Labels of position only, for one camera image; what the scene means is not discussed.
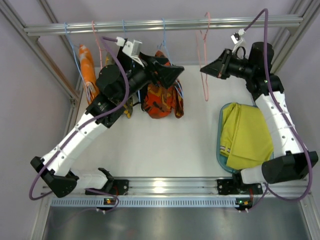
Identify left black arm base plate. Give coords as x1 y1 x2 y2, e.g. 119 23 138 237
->
85 178 130 196

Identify pink wire hanger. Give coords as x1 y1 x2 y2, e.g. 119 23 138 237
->
91 20 104 69
195 12 211 102

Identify aluminium hanging rail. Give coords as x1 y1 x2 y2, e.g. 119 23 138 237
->
23 14 304 37

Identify aluminium frame left post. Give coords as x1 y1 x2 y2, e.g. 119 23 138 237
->
0 0 83 176

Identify black trousers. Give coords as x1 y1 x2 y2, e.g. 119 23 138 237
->
116 49 126 66

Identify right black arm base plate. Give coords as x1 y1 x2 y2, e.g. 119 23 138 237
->
217 178 263 196

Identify teal transparent plastic bin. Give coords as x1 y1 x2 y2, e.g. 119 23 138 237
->
215 102 275 175

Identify orange white trousers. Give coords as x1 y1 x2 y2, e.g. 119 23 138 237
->
78 44 100 104

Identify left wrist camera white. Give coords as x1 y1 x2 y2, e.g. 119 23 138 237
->
116 37 145 67

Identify aluminium frame right post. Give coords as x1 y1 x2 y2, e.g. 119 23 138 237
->
271 0 320 74

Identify grey slotted cable duct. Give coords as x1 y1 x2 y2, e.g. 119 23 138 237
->
50 197 251 208

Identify aluminium frame post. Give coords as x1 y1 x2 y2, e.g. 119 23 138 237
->
0 0 83 176
271 0 320 74

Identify blue hanger with black trousers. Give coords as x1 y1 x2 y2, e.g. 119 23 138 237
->
122 20 128 39

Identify blue wire hanger leftmost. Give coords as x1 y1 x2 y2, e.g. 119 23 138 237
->
63 22 91 100

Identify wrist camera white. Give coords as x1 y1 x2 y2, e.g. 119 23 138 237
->
230 28 246 54
116 37 145 67

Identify green yellow camouflage trousers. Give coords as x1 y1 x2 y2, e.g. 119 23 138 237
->
104 52 134 119

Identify orange red camouflage trousers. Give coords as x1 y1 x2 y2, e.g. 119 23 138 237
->
141 50 185 120

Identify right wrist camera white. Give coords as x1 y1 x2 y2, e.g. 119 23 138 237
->
230 28 246 54

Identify blue hanger with camouflage trousers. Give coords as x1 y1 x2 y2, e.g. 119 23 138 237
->
157 18 184 99

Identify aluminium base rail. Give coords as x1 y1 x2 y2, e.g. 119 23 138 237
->
40 175 312 198

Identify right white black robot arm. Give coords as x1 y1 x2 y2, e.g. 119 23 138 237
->
200 42 319 194

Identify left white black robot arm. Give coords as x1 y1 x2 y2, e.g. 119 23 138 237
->
30 53 184 198

